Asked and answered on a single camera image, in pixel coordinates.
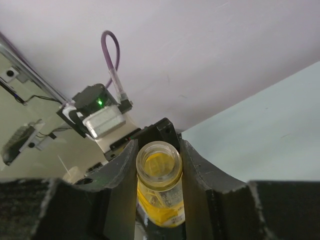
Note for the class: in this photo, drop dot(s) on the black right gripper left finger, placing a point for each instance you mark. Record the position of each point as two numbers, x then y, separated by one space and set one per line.
101 206

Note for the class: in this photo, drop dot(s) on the left aluminium frame post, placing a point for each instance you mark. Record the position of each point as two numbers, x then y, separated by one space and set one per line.
15 57

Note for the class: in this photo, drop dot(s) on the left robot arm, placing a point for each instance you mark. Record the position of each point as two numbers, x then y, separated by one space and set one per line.
96 97

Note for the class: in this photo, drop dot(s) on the black monitor screen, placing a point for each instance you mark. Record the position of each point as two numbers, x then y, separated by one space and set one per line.
12 92

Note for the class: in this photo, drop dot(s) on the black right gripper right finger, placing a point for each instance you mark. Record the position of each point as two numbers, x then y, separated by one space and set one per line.
218 206

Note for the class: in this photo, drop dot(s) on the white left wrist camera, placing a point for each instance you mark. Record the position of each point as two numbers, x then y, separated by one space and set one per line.
108 125

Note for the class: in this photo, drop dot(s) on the yellow juice bottle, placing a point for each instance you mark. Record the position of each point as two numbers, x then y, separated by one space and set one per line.
159 184

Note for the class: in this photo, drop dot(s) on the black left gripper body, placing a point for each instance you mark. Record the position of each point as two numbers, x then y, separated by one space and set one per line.
119 213

